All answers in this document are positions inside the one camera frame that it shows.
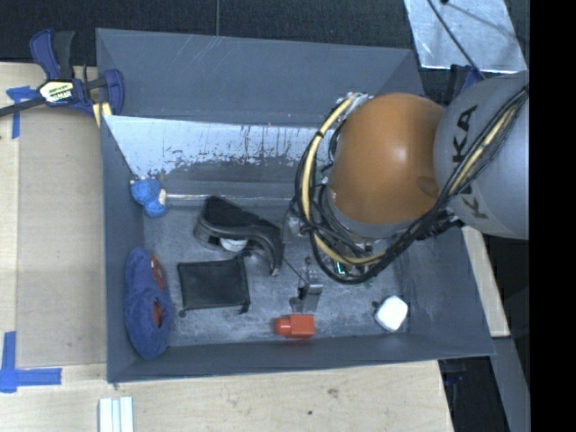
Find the white rounded cube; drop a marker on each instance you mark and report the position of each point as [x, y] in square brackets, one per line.
[391, 313]

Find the grey metal bin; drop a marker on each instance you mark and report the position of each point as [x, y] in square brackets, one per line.
[225, 79]

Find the blue toy figure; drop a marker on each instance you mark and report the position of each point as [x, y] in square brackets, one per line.
[148, 196]

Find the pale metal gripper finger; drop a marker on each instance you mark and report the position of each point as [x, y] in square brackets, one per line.
[308, 297]
[309, 268]

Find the black flat square pouch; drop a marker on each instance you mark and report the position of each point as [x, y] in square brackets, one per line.
[213, 284]

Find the black tape dispenser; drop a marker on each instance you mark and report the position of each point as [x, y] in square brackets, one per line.
[238, 223]

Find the blue and red plush toy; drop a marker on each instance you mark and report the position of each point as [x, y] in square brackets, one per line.
[141, 304]

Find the red plastic block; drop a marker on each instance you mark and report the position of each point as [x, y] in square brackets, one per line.
[294, 326]

